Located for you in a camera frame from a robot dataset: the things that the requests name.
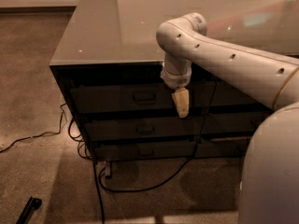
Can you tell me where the white robot base body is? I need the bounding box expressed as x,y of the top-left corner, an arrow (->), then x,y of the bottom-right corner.
238,104 -> 299,224

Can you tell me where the thick black looping cable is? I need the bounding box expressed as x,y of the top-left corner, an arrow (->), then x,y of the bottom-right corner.
93,140 -> 200,224

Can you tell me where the black bar on floor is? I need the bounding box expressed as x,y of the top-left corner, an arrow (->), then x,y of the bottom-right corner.
16,197 -> 42,224

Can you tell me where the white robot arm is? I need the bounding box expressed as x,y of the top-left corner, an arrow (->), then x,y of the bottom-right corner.
156,13 -> 299,110

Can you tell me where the thin black floor cable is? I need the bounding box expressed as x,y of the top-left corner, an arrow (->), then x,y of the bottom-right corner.
0,102 -> 68,154

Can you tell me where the dark cabinet with glossy top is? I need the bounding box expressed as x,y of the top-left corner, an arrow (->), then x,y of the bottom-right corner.
50,0 -> 299,161

